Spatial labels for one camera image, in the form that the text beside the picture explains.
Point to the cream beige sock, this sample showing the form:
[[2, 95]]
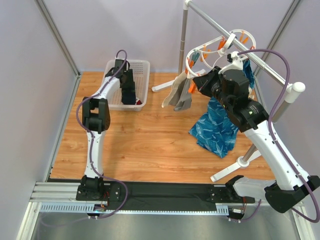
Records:
[[174, 95]]

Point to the black base mat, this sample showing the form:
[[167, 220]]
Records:
[[176, 197]]

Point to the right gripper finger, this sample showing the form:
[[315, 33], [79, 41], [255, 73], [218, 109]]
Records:
[[203, 80], [204, 90]]

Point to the orange clothes peg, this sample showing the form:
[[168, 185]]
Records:
[[192, 89]]

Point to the blue patterned cloth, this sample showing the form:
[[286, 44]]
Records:
[[214, 131]]

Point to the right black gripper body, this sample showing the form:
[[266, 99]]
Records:
[[203, 83]]

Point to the white round clip hanger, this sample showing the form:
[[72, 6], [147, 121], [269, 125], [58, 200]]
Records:
[[210, 52]]

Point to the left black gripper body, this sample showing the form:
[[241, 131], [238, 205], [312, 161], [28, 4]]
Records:
[[128, 91]]

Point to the aluminium rail frame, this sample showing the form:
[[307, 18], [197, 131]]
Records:
[[154, 211]]

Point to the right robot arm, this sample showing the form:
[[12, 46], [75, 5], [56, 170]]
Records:
[[291, 184]]

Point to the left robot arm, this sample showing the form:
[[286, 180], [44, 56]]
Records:
[[93, 115]]

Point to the dark navy sock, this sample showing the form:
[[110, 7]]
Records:
[[128, 96]]

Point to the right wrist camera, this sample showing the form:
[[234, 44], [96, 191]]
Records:
[[235, 62]]

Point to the white plastic basket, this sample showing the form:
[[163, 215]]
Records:
[[141, 75]]

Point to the grey sock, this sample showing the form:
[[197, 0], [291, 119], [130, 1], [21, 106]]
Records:
[[185, 99]]

